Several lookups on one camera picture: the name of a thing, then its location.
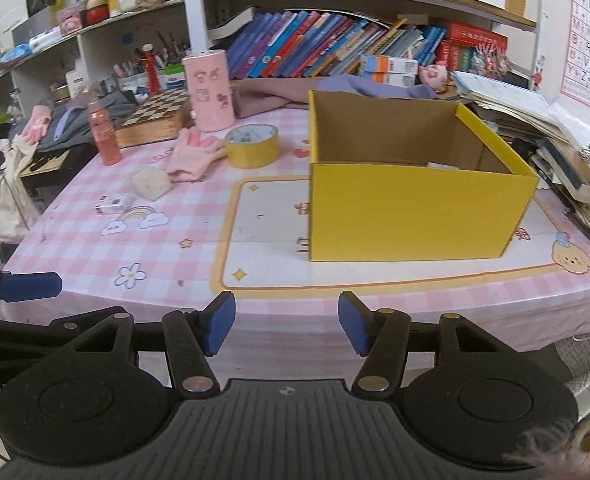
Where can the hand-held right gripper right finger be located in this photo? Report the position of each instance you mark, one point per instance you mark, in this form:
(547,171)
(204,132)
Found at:
(355,322)

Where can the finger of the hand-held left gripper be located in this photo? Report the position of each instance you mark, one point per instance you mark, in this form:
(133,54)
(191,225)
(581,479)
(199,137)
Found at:
(30,286)
(20,332)

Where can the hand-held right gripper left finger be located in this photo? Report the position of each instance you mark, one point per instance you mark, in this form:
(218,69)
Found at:
(220,325)

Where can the small white and red item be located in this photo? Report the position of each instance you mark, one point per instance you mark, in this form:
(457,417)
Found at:
(115,203)

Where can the yellow cardboard box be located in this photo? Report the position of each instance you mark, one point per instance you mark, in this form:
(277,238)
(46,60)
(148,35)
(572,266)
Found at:
(400,210)

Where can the cream cube block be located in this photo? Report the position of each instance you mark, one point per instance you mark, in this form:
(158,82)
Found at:
(150,185)

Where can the pink knit glove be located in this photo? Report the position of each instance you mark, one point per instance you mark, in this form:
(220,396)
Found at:
(36,125)
(192,160)

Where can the yellow tape roll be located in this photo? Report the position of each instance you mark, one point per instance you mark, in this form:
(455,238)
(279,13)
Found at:
(250,152)

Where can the cream tote bag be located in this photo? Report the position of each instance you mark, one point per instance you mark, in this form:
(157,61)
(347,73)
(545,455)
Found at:
(2,195)

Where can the grey cloth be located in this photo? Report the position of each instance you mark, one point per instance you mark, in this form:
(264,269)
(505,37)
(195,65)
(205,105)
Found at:
(100,115)

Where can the gold jar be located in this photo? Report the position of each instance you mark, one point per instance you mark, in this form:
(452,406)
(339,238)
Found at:
(61,94)

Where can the white and red carton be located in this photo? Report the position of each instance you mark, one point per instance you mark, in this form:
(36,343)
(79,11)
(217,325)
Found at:
(76,85)

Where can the wooden chessboard box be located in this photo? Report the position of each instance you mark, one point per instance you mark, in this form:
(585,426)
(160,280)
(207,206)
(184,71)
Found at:
(152,115)

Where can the mauve cloth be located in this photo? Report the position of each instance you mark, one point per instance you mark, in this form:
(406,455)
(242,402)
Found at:
(265,97)

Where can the light blue pouch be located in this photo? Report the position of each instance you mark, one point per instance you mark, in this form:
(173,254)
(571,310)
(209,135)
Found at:
(14,53)

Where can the white ribbed fabric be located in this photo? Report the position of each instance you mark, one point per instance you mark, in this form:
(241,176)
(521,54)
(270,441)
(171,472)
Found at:
(585,365)

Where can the pink cylinder canister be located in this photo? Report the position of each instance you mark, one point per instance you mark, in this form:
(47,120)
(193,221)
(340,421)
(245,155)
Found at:
(209,90)

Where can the lavender cloth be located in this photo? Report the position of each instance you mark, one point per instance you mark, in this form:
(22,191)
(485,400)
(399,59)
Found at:
(375,87)

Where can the white shelf unit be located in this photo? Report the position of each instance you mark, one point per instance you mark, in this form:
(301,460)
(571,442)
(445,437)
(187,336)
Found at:
(95,55)

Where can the grey fur pompom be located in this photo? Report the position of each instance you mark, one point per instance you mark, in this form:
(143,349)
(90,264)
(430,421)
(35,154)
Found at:
(565,445)

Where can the red slim figure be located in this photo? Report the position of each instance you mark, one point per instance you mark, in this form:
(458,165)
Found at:
(151,72)

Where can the orange and white box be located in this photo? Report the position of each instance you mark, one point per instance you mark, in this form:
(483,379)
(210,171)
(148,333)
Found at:
(390,64)
(392,79)

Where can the cups of brushes and pens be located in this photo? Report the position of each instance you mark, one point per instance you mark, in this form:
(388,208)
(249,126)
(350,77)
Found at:
(170,72)

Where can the pink pig toy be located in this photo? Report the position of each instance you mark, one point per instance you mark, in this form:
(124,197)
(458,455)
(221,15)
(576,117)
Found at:
(432,76)

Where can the pink storage box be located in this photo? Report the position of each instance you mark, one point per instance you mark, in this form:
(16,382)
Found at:
(72,22)

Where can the pile of papers and books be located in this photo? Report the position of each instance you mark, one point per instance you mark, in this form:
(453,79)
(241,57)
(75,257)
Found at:
(550,125)

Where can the row of leaning books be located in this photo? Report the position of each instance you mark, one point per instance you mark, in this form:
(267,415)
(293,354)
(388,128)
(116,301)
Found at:
(315,45)

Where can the red round doll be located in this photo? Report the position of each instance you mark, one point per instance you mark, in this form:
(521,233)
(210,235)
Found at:
(97,12)

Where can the red boxed books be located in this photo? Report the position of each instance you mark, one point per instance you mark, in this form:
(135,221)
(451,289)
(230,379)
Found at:
(475,50)

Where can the white shelf post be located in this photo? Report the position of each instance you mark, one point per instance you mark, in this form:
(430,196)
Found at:
(194,10)

